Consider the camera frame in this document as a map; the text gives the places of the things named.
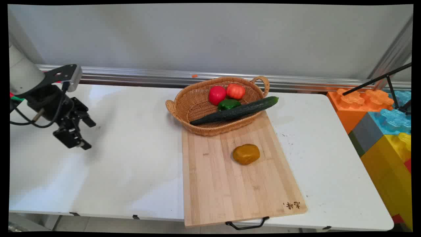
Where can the yellow foam building block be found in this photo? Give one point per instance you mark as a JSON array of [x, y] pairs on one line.
[[388, 174]]

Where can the blue foam building block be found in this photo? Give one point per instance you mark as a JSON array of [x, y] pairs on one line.
[[394, 120]]

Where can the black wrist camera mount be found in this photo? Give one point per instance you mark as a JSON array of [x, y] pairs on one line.
[[64, 74]]

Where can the black tripod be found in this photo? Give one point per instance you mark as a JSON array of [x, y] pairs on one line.
[[389, 84]]

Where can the wooden cutting board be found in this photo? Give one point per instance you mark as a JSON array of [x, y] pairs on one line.
[[230, 191]]

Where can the green toy pepper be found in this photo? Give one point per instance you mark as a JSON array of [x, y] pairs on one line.
[[228, 104]]

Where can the grey foam building block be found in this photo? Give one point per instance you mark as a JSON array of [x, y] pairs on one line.
[[366, 135]]

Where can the green foam block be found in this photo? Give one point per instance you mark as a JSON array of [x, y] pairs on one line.
[[18, 98]]

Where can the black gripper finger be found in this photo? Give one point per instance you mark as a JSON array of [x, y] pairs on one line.
[[82, 112], [69, 135]]

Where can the red toy pepper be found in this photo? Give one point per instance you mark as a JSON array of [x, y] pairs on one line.
[[217, 95]]

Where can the orange foam building block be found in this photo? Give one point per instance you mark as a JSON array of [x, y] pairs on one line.
[[348, 112]]

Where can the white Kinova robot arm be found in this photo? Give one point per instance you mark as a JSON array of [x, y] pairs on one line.
[[23, 74]]

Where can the orange toy tomato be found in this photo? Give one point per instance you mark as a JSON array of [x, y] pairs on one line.
[[235, 91]]

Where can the horizontal aluminium rail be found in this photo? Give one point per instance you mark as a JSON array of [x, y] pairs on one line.
[[148, 75]]

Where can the slanted aluminium post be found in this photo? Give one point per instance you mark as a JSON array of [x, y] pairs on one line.
[[393, 54]]

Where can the woven wicker basket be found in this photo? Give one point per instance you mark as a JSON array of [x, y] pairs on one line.
[[194, 105]]

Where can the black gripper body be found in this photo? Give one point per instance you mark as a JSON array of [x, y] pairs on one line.
[[49, 100]]

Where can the brown toy potato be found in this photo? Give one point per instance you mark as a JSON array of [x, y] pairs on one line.
[[246, 154]]

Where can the dark green toy cucumber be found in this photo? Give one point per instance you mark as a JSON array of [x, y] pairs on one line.
[[236, 111]]

